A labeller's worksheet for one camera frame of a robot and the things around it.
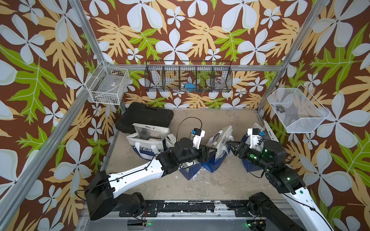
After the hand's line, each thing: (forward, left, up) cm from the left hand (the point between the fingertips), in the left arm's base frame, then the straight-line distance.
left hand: (215, 148), depth 68 cm
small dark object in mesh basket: (+27, -42, 0) cm, 50 cm away
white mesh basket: (+24, -51, +2) cm, 56 cm away
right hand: (+1, -6, +3) cm, 7 cm away
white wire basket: (+39, +62, +8) cm, 74 cm away
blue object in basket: (+46, +11, +1) cm, 47 cm away
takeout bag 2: (+7, -3, -3) cm, 9 cm away
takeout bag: (+15, +38, -19) cm, 45 cm away
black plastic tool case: (+44, +52, -23) cm, 72 cm away
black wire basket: (+55, +12, +4) cm, 56 cm away
